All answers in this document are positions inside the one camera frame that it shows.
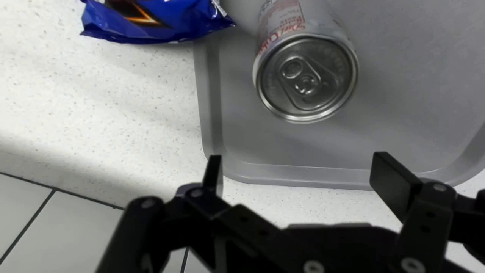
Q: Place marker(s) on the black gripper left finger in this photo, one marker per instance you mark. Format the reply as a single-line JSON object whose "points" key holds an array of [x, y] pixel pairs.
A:
{"points": [[227, 239]]}

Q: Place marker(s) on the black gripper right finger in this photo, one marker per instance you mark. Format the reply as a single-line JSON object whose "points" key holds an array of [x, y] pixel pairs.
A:
{"points": [[433, 215]]}

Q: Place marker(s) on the gray plastic tray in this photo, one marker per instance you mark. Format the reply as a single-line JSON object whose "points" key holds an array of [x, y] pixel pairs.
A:
{"points": [[421, 96]]}

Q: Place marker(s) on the blue chip bag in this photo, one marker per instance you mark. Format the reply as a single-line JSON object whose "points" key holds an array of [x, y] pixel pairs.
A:
{"points": [[154, 22]]}

